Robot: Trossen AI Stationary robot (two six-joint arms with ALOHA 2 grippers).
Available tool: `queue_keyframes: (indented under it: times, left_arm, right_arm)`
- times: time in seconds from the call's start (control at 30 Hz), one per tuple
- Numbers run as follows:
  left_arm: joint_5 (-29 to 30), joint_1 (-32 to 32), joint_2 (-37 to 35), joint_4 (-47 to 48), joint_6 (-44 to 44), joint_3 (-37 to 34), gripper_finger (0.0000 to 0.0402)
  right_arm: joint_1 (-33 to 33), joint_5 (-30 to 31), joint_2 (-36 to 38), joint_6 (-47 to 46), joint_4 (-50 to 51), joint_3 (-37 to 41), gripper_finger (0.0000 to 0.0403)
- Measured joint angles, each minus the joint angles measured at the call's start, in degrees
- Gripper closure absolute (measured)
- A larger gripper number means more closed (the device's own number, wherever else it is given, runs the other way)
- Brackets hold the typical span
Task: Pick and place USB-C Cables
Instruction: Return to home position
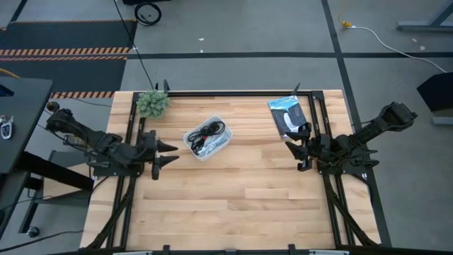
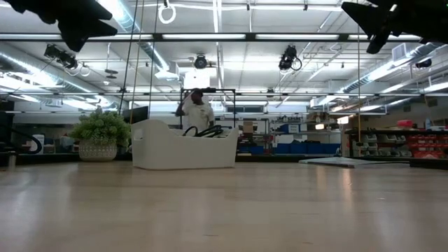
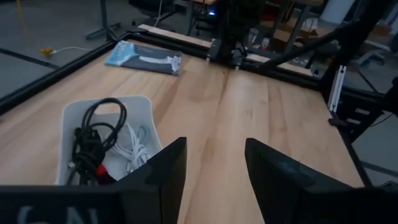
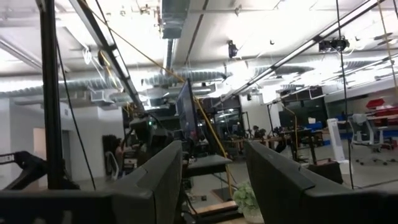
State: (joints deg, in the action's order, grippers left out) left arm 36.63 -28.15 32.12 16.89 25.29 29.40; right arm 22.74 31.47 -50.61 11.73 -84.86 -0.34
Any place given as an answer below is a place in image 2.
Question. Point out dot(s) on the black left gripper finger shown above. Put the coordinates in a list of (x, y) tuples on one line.
[(59, 8), (89, 35)]

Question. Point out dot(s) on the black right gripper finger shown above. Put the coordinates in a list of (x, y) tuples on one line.
[(378, 40), (365, 15)]

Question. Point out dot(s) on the black computer monitor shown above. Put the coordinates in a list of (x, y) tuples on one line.
[(136, 115)]

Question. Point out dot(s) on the green plant in patterned pot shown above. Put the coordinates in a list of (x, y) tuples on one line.
[(99, 134)]

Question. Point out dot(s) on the shelf with red bins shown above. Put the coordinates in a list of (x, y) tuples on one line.
[(399, 141)]

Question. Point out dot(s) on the grey flat mat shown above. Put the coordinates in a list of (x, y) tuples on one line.
[(350, 161)]

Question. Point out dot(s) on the shelf with blue bins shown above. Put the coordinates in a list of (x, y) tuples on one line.
[(301, 140)]

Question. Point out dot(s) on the person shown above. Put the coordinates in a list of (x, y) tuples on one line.
[(197, 112)]

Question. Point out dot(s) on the white plastic bin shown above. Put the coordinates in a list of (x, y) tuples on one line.
[(183, 148)]

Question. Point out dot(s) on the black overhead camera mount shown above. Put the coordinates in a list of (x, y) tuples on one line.
[(60, 56), (289, 57)]

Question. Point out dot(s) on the silver ventilation duct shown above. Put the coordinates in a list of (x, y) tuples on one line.
[(140, 33)]

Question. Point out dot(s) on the round black ceiling camera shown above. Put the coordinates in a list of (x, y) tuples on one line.
[(200, 62)]

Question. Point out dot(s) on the black overhead frame bar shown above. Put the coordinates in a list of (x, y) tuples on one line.
[(210, 36)]

